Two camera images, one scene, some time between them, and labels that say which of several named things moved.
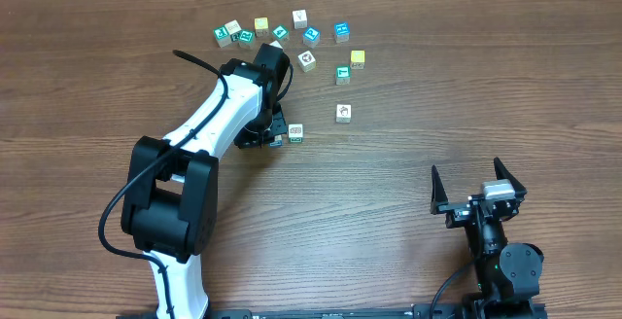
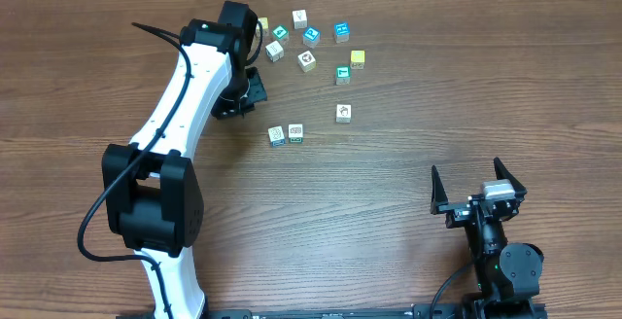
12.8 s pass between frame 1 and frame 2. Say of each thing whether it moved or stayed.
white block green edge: stayed
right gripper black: stayed
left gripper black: moved
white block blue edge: stayed
